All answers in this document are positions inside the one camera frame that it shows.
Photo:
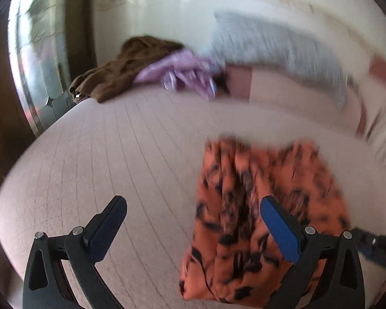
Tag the purple shiny cloth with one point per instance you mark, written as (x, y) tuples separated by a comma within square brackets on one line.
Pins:
[(186, 70)]

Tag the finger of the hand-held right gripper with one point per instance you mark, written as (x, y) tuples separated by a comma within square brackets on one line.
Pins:
[(376, 243)]

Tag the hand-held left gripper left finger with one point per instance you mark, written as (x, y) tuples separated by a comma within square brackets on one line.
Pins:
[(106, 231)]

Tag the pink bolster pillow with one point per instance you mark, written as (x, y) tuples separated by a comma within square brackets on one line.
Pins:
[(292, 93)]

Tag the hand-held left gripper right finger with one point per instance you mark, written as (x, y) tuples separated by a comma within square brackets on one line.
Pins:
[(281, 228)]

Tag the bed with pink sheet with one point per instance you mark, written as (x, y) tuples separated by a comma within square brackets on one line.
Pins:
[(115, 154)]

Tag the brown cloth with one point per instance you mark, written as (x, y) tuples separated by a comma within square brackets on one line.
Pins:
[(122, 67)]

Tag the orange floral garment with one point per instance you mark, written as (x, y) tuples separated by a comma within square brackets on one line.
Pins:
[(231, 199)]

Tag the patterned glass window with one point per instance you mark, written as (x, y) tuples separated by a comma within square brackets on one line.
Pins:
[(38, 38)]

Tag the grey quilted blanket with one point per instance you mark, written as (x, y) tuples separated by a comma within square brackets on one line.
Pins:
[(260, 45)]

